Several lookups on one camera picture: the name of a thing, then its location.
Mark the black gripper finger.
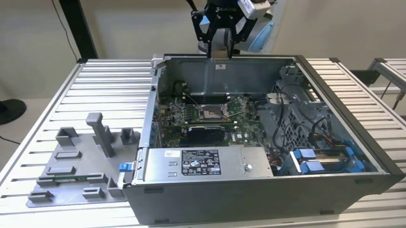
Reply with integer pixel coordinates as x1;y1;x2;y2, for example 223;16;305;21
227;18;255;59
189;9;217;59

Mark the square silver CPU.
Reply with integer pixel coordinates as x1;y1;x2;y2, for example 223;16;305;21
211;49;231;59

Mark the CPU socket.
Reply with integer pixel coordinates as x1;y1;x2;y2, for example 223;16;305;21
196;104;228;119

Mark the thin metal locking lever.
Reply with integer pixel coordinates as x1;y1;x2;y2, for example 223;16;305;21
184;93;201;106

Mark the green motherboard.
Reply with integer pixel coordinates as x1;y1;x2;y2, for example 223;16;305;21
156;95;273;149

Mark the grey metal drive cage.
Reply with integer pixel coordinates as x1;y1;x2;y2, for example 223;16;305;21
256;79;355;152

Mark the aluminium slat side table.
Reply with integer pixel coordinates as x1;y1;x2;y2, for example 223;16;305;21
368;58;406;95

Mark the blue disk carrier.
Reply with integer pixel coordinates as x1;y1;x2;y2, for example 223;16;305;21
297;156;365;176
289;147;355;164

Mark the silver power supply unit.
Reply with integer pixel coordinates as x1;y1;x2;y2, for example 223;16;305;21
144;146;273;181

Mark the black round monitor stand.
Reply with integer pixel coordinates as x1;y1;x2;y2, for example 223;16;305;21
0;99;28;125

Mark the grey plastic parts rack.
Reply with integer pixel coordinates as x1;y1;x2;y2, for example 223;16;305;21
24;112;141;209

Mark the black open PC case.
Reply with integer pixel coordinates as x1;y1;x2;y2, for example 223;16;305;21
121;53;406;225

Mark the green RAM stick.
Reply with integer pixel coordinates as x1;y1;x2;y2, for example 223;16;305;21
37;174;106;182

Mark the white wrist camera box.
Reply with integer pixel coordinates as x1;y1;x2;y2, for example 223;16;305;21
239;0;273;19

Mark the black internal wire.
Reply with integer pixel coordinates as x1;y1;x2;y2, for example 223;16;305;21
271;82;315;152

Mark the black vertical post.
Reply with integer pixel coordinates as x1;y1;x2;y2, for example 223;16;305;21
58;0;98;60

